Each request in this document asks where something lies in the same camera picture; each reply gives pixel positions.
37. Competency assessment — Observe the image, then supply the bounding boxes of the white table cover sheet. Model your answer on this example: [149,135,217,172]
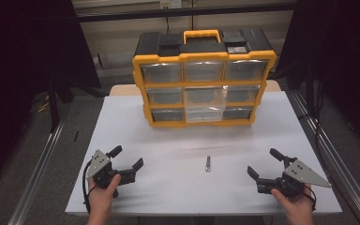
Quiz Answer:
[65,90,343,218]

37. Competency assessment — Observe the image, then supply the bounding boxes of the black horizontal bar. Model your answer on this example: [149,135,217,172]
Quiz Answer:
[74,2,296,23]

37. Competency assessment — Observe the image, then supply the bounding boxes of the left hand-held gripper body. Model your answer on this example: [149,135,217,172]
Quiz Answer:
[85,149,137,200]

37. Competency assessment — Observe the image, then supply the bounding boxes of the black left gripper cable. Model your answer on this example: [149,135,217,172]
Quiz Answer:
[81,158,98,216]

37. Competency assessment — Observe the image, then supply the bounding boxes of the black curtain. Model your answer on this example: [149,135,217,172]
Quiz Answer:
[275,0,360,154]
[0,0,101,195]

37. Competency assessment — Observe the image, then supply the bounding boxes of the black floor cable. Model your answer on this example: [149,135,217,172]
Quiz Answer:
[296,69,329,163]

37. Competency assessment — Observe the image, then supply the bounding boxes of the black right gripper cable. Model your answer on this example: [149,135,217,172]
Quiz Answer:
[302,190,318,212]

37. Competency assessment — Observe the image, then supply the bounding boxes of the yellow black drawer organizer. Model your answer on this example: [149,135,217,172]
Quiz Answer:
[131,28,278,128]

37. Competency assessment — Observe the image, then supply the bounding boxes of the person's right hand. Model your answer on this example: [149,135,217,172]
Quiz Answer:
[270,183,315,218]

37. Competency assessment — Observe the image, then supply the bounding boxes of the person's left hand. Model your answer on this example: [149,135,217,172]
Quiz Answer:
[86,173,122,217]

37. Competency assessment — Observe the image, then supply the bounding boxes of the black metal stand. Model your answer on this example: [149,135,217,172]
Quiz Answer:
[47,79,76,134]

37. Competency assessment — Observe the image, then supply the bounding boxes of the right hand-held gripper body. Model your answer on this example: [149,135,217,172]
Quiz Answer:
[256,159,333,199]

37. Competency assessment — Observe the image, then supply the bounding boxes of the clear plastic drawer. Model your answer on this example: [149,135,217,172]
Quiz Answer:
[184,85,229,124]

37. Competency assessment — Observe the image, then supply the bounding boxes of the white wall outlet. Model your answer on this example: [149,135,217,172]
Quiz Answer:
[159,0,183,9]

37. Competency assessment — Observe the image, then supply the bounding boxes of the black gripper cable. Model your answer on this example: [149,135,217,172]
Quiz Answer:
[81,158,98,216]
[302,190,318,212]

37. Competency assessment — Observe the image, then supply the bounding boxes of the aluminium floor rail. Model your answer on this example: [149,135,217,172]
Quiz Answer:
[289,90,360,225]
[7,115,68,225]

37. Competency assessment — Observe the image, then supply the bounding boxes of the yellow cable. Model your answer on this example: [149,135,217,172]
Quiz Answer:
[37,93,52,114]

